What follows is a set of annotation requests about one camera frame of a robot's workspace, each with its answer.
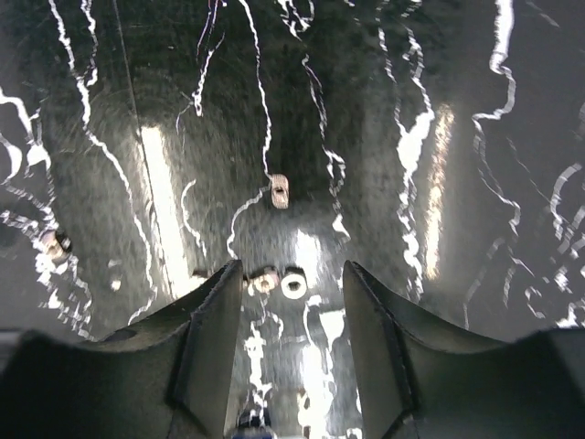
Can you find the silver hex nut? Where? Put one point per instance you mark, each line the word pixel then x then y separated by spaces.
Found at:
pixel 57 245
pixel 263 283
pixel 280 191
pixel 293 286

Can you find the silver hex nut far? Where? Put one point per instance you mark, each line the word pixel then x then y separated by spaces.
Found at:
pixel 280 191

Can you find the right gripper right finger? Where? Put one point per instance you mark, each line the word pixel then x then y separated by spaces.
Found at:
pixel 419 376

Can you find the black marbled table mat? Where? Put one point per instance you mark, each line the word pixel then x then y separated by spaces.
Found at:
pixel 437 144

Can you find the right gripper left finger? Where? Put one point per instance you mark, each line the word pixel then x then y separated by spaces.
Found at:
pixel 165 376

